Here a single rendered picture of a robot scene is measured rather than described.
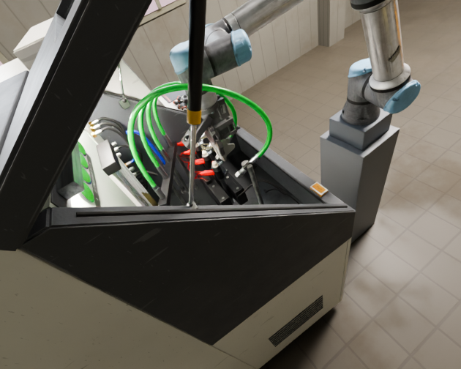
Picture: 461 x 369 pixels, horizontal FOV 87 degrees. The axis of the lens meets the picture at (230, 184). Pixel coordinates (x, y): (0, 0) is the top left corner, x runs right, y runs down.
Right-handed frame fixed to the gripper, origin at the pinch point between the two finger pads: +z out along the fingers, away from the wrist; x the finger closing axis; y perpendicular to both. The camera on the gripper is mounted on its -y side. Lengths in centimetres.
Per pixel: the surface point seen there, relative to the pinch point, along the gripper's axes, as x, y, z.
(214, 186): 3.5, -6.3, 12.2
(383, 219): -13, 83, 112
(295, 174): -11.3, 20.3, 15.7
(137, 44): 225, 23, 4
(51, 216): -33, -30, -35
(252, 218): -35.1, -7.6, -12.5
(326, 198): -26.0, 20.3, 15.7
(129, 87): 34.9, -12.3, -22.4
